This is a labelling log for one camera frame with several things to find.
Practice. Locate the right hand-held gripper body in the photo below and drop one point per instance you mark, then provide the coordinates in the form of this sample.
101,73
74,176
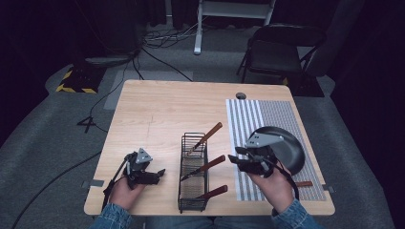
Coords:
262,159

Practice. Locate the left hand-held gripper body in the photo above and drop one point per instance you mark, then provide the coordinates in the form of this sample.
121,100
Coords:
137,165

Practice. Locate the person's left hand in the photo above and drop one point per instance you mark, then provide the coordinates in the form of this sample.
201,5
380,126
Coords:
122,194

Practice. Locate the person's right hand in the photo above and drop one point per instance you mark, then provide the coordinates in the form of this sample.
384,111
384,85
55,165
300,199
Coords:
275,189

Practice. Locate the black frying pan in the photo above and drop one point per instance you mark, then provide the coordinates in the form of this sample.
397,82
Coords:
288,151

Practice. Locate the striped grey placemat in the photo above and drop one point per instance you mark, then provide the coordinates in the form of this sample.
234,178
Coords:
248,117

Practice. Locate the grey tape strip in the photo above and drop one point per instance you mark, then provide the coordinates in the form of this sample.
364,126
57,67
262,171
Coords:
95,183
328,188

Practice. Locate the black folding chair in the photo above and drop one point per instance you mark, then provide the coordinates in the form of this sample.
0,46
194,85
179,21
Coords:
273,55

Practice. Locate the yellow black striped base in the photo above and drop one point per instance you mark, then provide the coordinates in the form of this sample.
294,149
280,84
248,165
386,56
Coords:
79,81

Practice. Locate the white metal stand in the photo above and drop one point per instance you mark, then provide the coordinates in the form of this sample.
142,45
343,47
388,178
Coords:
223,9

